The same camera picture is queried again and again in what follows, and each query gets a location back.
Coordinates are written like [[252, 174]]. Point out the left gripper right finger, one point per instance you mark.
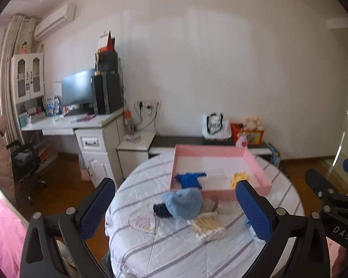
[[309, 256]]

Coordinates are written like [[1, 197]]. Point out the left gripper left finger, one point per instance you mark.
[[41, 256]]

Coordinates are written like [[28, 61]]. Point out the yellow crochet knit item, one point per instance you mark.
[[237, 178]]

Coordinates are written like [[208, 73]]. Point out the bag of cotton swabs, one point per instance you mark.
[[207, 227]]

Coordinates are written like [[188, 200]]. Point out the light blue fluffy towel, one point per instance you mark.
[[184, 204]]

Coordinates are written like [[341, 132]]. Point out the blue crochet knit item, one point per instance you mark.
[[190, 180]]

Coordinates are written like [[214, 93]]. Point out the dark navy knit scrunchie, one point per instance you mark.
[[160, 210]]

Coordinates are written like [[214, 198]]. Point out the pink bedding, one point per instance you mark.
[[13, 228]]

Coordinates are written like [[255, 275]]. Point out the blue tissue box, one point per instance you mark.
[[275, 157]]

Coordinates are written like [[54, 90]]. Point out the pink shallow tray box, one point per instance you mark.
[[220, 163]]

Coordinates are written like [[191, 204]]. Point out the red cartoon storage box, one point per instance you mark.
[[253, 137]]

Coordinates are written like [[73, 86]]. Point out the pink heart plush toy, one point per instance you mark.
[[242, 141]]

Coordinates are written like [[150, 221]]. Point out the black office chair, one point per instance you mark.
[[25, 166]]

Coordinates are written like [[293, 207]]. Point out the round table striped quilt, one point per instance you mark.
[[144, 245]]

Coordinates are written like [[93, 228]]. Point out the beige plush toy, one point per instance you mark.
[[252, 124]]

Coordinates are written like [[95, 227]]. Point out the white desk with drawers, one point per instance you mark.
[[98, 139]]

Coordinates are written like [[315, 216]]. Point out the low black white tv bench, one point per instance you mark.
[[131, 155]]

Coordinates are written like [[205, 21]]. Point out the stack of books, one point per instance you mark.
[[36, 117]]

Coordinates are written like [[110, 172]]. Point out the pink booklet on desk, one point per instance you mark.
[[84, 119]]

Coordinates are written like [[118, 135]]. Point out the blue white carton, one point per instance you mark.
[[53, 107]]

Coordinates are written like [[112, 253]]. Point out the black keyboard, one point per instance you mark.
[[74, 112]]

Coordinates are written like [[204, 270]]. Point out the floral pouch on side table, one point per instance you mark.
[[134, 138]]

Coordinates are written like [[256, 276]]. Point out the orange capped bottle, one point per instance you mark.
[[128, 122]]

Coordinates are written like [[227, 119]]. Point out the black computer monitor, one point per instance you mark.
[[77, 88]]

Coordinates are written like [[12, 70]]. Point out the black computer tower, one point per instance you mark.
[[107, 93]]

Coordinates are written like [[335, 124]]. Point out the white glass door cabinet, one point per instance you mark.
[[26, 77]]

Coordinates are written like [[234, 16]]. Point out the black box on tower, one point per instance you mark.
[[106, 61]]

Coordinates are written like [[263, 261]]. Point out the small doll figurine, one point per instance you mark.
[[25, 49]]

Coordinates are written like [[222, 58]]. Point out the red white paper bag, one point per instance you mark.
[[106, 42]]

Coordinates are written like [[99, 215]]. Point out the white air conditioner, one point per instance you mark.
[[54, 21]]

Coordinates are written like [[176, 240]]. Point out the white tote bag black handles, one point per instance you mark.
[[216, 127]]

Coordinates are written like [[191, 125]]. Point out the wall power sockets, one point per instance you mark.
[[150, 106]]

